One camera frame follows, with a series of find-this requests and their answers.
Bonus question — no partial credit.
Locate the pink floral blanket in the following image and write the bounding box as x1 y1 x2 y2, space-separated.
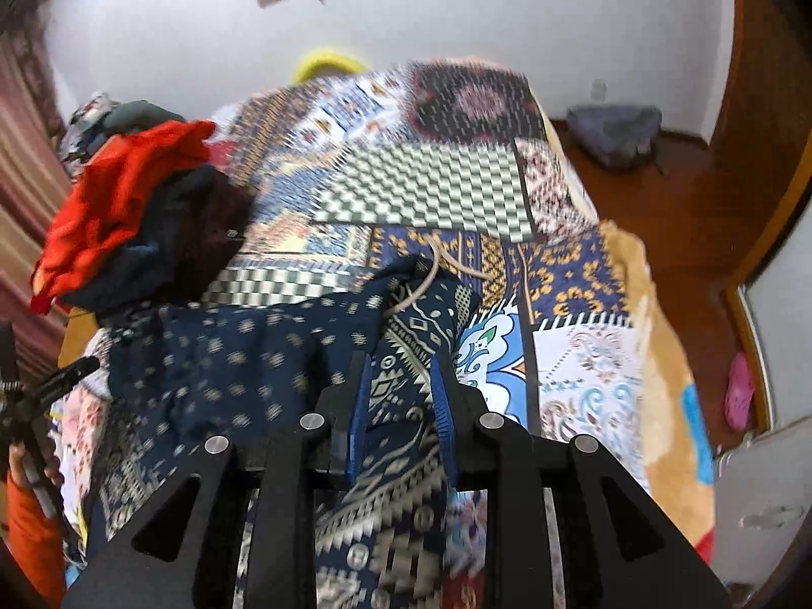
47 330 131 562

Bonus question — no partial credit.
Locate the striped brown curtain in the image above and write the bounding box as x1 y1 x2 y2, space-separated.
0 31 72 369

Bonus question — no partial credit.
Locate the brown wooden door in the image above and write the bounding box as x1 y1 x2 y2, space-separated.
704 0 812 217

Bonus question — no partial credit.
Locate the person's left hand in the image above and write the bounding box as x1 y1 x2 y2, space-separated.
5 437 65 491

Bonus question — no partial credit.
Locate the navy patterned hooded garment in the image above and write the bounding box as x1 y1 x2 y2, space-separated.
82 257 509 609

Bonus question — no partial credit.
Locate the person's left forearm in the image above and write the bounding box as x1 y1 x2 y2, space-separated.
3 476 70 594

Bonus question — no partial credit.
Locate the wooden lap table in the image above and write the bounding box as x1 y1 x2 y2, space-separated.
57 311 104 369

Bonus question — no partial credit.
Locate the pile of clothes and boxes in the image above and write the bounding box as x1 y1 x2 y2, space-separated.
60 92 186 169

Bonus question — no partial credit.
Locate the grey bag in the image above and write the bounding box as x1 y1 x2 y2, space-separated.
564 105 665 170

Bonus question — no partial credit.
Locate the white plastic case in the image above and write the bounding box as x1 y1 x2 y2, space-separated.
714 422 811 585

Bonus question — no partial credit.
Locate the yellow round object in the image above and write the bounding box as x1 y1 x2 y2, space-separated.
293 46 367 83

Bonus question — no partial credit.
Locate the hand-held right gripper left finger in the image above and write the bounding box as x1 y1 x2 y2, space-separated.
63 349 372 609

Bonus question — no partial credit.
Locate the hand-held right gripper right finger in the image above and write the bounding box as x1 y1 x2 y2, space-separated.
430 355 724 609

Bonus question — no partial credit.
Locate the pink slipper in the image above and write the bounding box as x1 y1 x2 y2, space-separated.
725 352 758 432

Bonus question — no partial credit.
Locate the red folded clothing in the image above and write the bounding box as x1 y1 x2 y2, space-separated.
30 119 218 315

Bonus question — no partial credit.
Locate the dark folded clothing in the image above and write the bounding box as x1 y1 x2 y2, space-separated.
63 165 256 317

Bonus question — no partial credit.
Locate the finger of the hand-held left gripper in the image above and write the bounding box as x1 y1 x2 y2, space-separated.
25 356 103 402

